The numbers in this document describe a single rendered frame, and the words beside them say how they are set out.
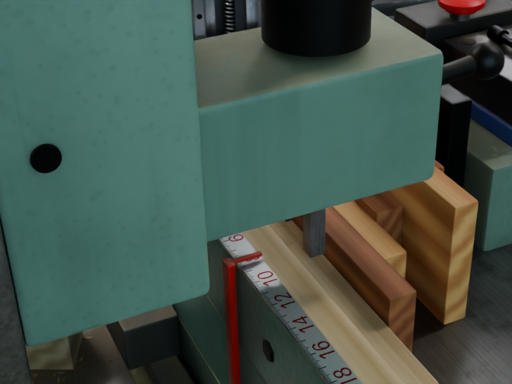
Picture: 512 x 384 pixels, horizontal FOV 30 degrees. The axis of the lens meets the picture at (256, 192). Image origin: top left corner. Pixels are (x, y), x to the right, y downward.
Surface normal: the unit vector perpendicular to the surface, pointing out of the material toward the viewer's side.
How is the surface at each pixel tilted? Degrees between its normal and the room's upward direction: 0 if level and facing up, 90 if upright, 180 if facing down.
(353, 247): 0
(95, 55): 90
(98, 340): 0
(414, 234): 90
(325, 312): 0
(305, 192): 90
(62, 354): 90
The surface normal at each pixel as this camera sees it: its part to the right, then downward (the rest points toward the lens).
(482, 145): -0.03, -0.84
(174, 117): 0.42, 0.47
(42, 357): -0.04, 0.54
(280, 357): -0.91, 0.25
